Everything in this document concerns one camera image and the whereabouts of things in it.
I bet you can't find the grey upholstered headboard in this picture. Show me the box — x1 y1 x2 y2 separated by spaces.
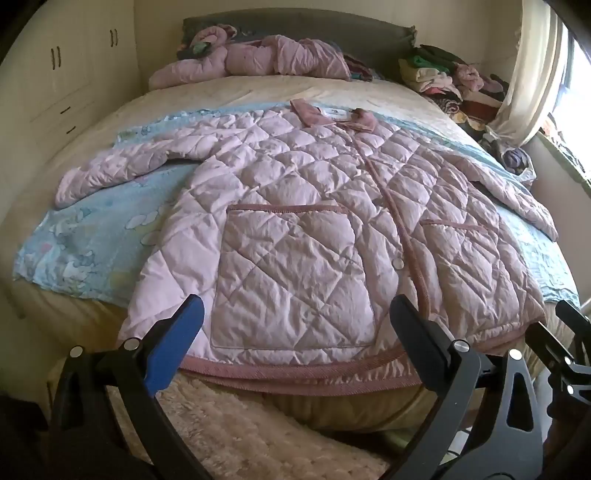
181 7 419 81

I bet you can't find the crumpled pink padded jacket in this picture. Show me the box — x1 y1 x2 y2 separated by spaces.
148 27 352 90

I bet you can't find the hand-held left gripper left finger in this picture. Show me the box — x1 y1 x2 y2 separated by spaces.
48 294 216 480

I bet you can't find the window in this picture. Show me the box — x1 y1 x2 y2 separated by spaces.
539 32 591 188

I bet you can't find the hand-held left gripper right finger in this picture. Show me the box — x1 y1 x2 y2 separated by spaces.
389 295 544 480

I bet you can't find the pink quilted coat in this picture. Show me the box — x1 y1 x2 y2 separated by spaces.
54 98 559 397

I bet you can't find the pile of folded clothes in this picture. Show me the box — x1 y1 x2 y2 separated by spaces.
398 44 509 136

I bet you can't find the light blue printed blanket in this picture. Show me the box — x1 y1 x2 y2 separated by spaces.
13 99 580 311

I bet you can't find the cream built-in wardrobe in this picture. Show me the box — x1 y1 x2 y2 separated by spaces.
0 0 142 139

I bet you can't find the dark crumpled cloth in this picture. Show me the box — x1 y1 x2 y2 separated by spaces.
480 131 537 186

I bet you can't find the beige fluffy rug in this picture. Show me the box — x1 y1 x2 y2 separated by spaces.
106 368 394 480

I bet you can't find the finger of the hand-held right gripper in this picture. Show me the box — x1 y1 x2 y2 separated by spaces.
555 299 591 370
525 322 591 415

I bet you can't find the bed with cream sheet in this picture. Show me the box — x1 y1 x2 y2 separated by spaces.
0 74 583 432

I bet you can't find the cream curtain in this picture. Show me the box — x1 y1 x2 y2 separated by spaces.
488 0 574 149

